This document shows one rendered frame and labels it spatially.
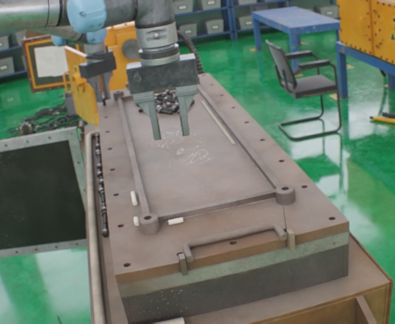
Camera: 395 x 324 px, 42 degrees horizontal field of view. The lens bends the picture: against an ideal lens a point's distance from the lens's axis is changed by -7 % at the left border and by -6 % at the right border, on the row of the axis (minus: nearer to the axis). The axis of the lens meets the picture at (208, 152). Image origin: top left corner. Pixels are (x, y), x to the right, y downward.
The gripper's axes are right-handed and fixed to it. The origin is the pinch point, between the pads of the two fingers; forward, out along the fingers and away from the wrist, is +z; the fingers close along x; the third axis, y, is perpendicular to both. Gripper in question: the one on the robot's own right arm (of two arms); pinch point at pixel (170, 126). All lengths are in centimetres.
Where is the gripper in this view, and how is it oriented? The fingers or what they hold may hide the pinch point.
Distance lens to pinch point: 107.7
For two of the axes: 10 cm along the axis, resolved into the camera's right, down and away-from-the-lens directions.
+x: 9.9, -1.5, 0.4
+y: 1.0, 3.7, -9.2
